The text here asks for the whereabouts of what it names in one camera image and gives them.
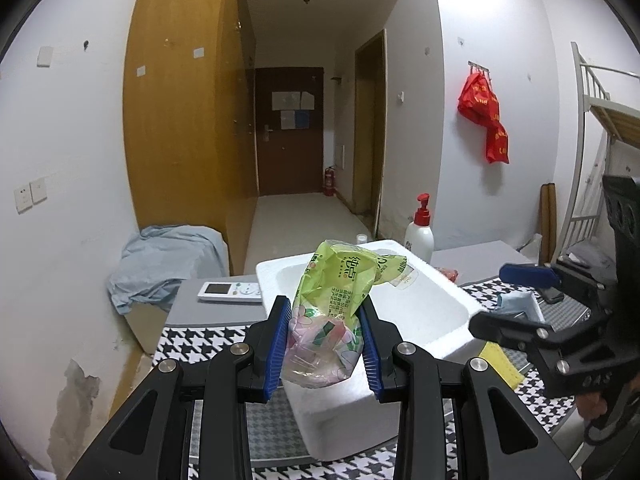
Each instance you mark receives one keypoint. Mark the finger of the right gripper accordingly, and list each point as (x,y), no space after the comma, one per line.
(512,333)
(529,275)

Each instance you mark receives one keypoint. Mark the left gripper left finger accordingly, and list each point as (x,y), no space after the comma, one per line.
(149,436)

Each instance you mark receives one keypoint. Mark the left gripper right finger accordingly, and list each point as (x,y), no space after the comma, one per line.
(497,436)

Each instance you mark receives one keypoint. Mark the blue face mask pack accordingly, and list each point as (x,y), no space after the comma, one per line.
(519,302)

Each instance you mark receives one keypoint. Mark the yellow foam fruit net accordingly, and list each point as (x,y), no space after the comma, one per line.
(499,361)

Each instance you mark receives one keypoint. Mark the green tissue pack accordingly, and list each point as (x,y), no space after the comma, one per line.
(324,335)

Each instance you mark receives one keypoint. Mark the person right hand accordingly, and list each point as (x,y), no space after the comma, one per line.
(591,406)

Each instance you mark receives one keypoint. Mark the black smartphone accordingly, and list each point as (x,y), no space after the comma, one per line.
(550,295)

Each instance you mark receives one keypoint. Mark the red snack packet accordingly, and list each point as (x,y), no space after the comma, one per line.
(452,275)

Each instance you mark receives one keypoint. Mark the white styrofoam box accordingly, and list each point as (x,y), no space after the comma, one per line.
(430,311)

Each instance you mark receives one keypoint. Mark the white red pump bottle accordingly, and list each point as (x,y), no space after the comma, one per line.
(419,237)

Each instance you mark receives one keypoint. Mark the white remote control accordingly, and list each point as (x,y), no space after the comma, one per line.
(241,292)

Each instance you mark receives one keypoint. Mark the metal bunk bed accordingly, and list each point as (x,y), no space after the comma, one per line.
(619,124)

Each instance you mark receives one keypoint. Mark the light blue cloth pile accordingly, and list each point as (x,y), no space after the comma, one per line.
(155,262)

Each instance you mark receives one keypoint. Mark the red hanging bag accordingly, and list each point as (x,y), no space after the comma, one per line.
(479,104)

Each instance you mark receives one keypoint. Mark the red fire extinguisher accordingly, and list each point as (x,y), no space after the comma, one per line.
(329,181)

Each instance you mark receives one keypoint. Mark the dark brown entrance door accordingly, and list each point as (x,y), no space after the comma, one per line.
(289,129)

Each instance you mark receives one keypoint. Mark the wooden wardrobe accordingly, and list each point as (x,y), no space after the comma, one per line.
(182,111)

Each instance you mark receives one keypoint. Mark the wooden boards against wall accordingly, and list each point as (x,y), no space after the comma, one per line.
(547,222)

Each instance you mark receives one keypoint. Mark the wall hook rack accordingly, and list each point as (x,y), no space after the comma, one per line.
(480,66)

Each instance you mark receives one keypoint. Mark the side doorway frame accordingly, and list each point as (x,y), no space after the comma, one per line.
(370,114)

